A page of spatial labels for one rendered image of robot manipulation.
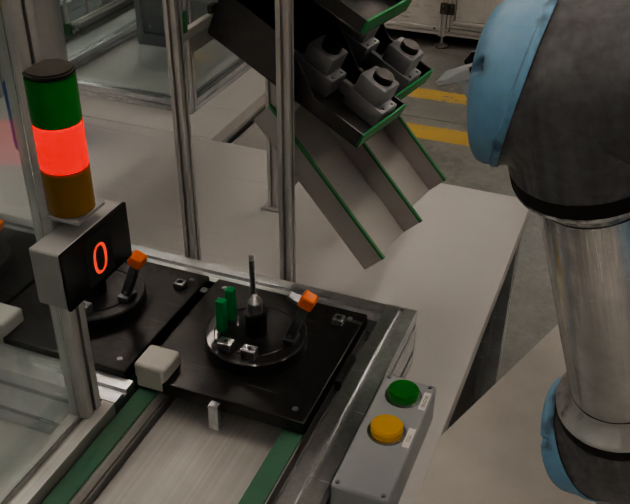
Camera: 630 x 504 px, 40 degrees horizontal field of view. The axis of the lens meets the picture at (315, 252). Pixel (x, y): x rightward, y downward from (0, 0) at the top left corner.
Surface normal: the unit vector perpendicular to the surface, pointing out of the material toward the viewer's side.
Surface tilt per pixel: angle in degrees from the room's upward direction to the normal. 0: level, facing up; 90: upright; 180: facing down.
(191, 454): 0
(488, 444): 0
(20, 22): 90
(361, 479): 0
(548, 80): 72
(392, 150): 45
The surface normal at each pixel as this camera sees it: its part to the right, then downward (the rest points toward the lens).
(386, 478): 0.00, -0.84
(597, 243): -0.21, 0.70
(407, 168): 0.61, -0.39
